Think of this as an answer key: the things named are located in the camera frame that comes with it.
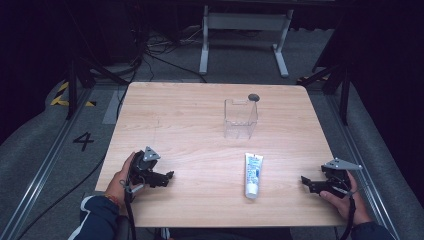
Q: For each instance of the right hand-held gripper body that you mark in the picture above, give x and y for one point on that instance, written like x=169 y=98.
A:
x=336 y=181

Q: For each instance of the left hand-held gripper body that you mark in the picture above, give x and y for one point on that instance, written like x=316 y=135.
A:
x=143 y=166

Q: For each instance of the white blue toothpaste tube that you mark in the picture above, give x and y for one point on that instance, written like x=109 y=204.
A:
x=253 y=173

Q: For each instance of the clear plastic container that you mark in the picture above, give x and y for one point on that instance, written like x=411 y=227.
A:
x=240 y=121

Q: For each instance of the person's right hand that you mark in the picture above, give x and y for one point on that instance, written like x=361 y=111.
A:
x=355 y=206

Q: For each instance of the person's left hand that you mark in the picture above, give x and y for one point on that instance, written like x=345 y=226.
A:
x=116 y=186

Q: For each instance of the black metal stand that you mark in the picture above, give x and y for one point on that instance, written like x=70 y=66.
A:
x=72 y=90
x=344 y=96

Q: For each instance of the grey round table grommet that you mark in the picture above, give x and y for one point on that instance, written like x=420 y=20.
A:
x=253 y=97

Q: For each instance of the grey metal floor rail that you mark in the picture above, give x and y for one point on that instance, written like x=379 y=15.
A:
x=360 y=156
x=40 y=173

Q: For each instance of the white metal table frame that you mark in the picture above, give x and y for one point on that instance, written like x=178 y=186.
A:
x=246 y=21

